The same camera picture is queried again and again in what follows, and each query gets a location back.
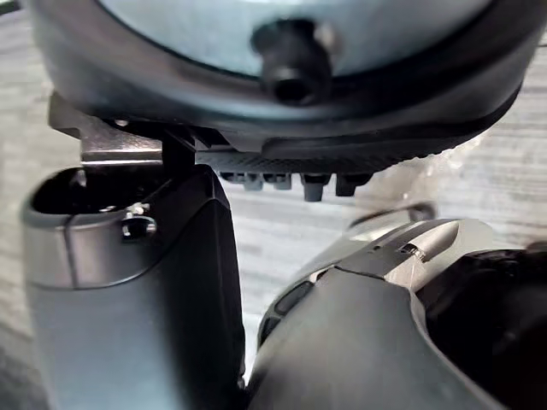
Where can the silver robot leg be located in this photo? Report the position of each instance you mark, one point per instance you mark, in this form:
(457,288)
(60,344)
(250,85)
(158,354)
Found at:
(363,333)

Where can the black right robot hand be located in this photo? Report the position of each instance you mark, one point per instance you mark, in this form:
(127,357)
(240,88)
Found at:
(128,299)

